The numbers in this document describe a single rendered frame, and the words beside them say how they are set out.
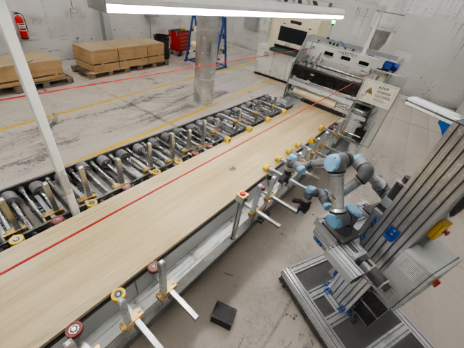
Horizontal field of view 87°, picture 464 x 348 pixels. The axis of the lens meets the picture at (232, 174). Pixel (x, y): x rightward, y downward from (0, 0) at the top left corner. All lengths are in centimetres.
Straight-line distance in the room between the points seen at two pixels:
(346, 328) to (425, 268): 102
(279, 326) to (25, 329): 192
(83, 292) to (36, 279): 30
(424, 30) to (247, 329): 996
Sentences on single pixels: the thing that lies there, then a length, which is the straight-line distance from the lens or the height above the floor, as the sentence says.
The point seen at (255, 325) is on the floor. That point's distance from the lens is 266.
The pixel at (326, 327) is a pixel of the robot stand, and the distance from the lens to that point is 262.
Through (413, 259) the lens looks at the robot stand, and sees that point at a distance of 202.
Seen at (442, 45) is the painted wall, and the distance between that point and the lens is 1078.
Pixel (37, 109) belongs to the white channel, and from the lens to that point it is 179.
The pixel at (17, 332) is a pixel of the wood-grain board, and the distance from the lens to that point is 184.
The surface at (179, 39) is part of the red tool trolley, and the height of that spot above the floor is 59.
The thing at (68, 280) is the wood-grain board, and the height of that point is 90.
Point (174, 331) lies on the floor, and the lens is 258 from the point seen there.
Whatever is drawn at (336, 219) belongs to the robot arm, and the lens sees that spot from 188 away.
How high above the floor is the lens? 244
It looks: 38 degrees down
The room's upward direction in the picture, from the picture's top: 10 degrees clockwise
